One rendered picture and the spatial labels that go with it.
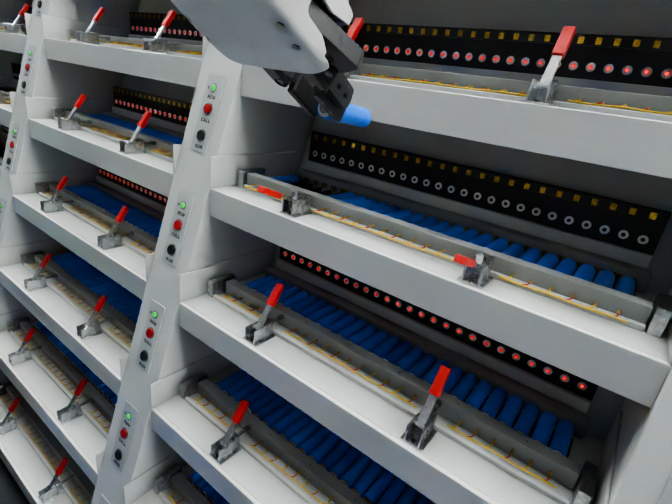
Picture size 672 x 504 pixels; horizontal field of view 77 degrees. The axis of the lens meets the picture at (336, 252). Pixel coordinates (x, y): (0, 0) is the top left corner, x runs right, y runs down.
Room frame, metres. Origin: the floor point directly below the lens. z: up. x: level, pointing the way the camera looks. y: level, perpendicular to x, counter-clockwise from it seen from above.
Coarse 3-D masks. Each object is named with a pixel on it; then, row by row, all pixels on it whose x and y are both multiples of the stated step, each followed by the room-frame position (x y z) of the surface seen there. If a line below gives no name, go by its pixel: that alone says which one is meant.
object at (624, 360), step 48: (240, 192) 0.67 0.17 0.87; (288, 240) 0.58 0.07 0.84; (336, 240) 0.53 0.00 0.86; (384, 240) 0.55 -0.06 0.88; (576, 240) 0.55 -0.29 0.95; (384, 288) 0.50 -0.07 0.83; (432, 288) 0.46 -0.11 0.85; (528, 336) 0.41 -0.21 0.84; (576, 336) 0.39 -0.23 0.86; (624, 336) 0.38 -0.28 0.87; (624, 384) 0.37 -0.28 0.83
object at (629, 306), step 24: (288, 192) 0.65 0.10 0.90; (312, 192) 0.63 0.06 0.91; (360, 216) 0.58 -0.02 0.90; (384, 216) 0.57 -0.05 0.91; (408, 240) 0.54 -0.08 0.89; (432, 240) 0.52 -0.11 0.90; (456, 240) 0.51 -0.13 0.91; (504, 264) 0.47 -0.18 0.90; (528, 264) 0.47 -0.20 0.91; (552, 288) 0.44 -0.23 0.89; (576, 288) 0.43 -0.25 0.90; (600, 288) 0.43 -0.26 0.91; (600, 312) 0.41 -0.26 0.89; (624, 312) 0.41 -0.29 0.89; (648, 312) 0.40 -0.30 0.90
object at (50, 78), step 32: (64, 0) 1.06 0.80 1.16; (96, 0) 1.11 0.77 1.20; (128, 0) 1.18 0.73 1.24; (32, 32) 1.07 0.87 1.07; (128, 32) 1.19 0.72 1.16; (64, 64) 1.08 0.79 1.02; (32, 96) 1.04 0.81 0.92; (64, 96) 1.09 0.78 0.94; (96, 96) 1.16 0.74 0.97; (32, 160) 1.06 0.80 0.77; (64, 160) 1.12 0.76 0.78; (0, 192) 1.07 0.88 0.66; (32, 224) 1.08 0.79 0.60; (0, 288) 1.05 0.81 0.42
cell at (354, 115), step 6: (318, 108) 0.38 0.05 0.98; (348, 108) 0.39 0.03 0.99; (354, 108) 0.40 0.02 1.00; (360, 108) 0.41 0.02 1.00; (318, 114) 0.38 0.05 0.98; (324, 114) 0.37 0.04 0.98; (348, 114) 0.39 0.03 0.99; (354, 114) 0.40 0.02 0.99; (360, 114) 0.40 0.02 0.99; (366, 114) 0.41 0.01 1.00; (330, 120) 0.38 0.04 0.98; (342, 120) 0.39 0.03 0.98; (348, 120) 0.39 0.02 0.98; (354, 120) 0.40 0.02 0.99; (360, 120) 0.41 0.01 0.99; (366, 120) 0.41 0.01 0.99; (360, 126) 0.42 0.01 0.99; (366, 126) 0.42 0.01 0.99
